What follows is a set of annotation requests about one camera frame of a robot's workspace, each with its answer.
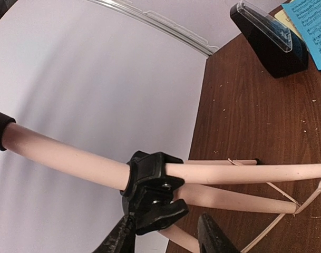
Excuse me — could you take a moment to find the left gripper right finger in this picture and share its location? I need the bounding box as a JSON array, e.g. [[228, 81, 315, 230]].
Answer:
[[197, 213, 239, 253]]

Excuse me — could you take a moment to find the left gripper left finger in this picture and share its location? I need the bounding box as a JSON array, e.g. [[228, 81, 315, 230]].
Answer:
[[93, 215, 136, 253]]

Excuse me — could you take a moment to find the pink music stand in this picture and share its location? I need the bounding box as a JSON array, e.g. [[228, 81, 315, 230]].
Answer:
[[0, 113, 321, 252]]

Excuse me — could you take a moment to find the black metronome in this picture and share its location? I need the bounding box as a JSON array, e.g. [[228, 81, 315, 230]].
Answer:
[[230, 5, 309, 79]]

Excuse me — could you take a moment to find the clear metronome cover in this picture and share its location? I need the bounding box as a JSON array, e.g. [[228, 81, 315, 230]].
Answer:
[[235, 1, 293, 53]]

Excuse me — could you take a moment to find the yellow sheet music page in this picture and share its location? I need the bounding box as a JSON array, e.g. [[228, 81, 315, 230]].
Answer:
[[274, 9, 321, 73]]

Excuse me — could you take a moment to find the blue sheet music page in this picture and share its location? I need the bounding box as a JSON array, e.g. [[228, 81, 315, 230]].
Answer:
[[280, 0, 321, 71]]

